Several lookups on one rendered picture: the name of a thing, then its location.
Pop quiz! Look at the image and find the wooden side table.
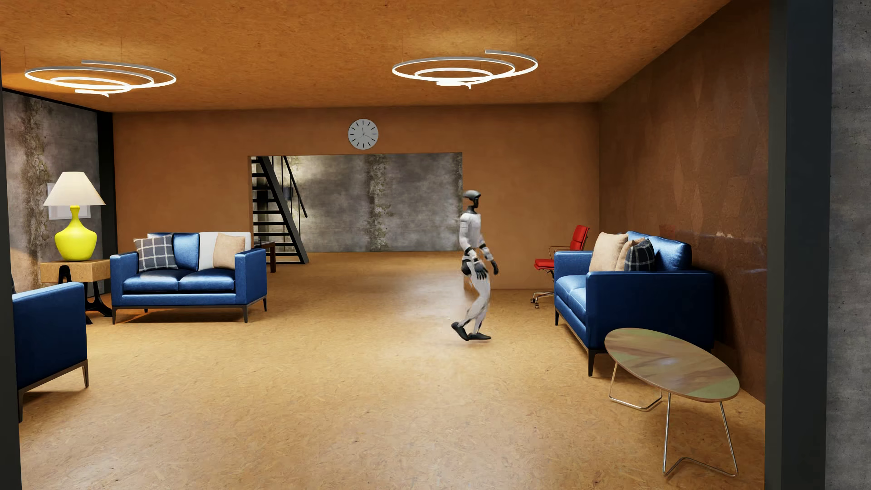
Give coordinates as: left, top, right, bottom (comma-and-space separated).
39, 259, 113, 325

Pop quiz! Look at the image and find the framed wall picture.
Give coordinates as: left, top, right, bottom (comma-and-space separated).
47, 182, 91, 221

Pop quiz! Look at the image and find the yellow table lamp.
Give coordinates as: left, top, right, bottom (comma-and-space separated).
43, 171, 106, 262

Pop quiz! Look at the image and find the left robot leg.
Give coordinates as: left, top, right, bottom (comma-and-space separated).
467, 271, 493, 342

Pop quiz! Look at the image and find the blue sofa with dark plaid pillow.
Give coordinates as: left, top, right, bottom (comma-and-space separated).
554, 230, 715, 377

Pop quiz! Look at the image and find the dark plaid pillow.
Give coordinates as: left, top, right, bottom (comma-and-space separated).
624, 238, 657, 272

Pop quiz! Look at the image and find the black staircase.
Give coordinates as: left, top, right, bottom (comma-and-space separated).
251, 156, 310, 265

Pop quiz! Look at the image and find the blue armchair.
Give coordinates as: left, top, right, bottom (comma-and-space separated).
12, 282, 90, 423

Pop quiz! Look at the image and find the robot leg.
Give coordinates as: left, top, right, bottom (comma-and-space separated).
450, 269, 489, 342
467, 271, 493, 342

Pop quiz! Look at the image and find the ring ceiling light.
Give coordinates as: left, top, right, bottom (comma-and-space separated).
392, 49, 539, 89
24, 60, 177, 98

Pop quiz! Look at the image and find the oval coffee table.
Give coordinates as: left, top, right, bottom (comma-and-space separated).
604, 328, 741, 478

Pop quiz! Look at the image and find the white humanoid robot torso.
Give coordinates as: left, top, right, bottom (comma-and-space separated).
459, 211, 485, 265

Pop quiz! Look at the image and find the round wall clock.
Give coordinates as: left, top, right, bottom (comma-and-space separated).
348, 119, 379, 151

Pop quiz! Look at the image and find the blue sofa with white throw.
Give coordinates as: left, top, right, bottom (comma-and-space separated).
109, 233, 268, 325

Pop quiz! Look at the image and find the red office chair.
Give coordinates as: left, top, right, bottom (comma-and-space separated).
531, 225, 591, 309

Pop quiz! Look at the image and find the beige pillow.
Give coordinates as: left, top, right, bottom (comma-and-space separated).
213, 233, 246, 270
588, 232, 630, 273

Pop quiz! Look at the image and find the grey plaid pillow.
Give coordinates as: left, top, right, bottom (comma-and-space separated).
133, 235, 179, 273

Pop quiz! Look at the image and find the right robot leg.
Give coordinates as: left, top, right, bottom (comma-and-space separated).
450, 269, 489, 342

